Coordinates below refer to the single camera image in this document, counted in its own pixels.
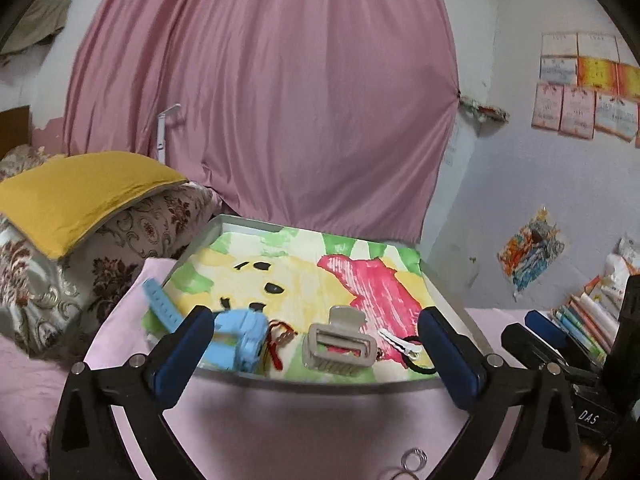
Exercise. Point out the white plastic bag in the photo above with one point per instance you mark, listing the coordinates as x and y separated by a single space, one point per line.
622 265

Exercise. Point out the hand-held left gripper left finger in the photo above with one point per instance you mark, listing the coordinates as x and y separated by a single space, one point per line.
185 355

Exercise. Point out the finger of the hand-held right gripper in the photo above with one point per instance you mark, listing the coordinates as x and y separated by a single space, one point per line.
545 327
525 342

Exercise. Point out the pink bed sheet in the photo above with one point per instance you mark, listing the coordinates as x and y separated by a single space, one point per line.
25 410

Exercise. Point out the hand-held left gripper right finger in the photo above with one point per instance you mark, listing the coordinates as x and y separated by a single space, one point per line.
447 355

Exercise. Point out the colourful figure wall sticker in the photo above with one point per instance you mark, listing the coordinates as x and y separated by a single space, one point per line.
530 255

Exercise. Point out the olive green hanging cloth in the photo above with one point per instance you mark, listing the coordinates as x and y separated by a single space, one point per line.
35 25

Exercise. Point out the pink curtain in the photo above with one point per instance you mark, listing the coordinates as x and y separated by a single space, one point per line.
250 85

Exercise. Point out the floral patterned pillow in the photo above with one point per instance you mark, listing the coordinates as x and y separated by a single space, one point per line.
150 230

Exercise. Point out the stack of books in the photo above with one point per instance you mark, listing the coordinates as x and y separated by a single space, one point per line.
585 320

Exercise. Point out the pink tablecloth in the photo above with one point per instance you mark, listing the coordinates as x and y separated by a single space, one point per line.
300 425

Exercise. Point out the beige hair claw clip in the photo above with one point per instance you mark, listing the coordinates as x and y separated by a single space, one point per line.
312 345

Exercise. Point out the yellow pillow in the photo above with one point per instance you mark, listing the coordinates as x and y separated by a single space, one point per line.
85 190

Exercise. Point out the blue smartwatch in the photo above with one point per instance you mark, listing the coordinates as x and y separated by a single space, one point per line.
245 335

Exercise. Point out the group of wall certificates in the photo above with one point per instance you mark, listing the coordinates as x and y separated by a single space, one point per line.
575 110

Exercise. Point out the white hair clip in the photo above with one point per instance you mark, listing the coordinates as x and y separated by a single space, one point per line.
395 341

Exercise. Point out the brown wooden headboard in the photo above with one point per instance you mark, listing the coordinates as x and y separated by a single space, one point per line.
15 130

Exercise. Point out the grey tray with painted lining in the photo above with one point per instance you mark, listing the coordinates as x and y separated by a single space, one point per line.
300 270

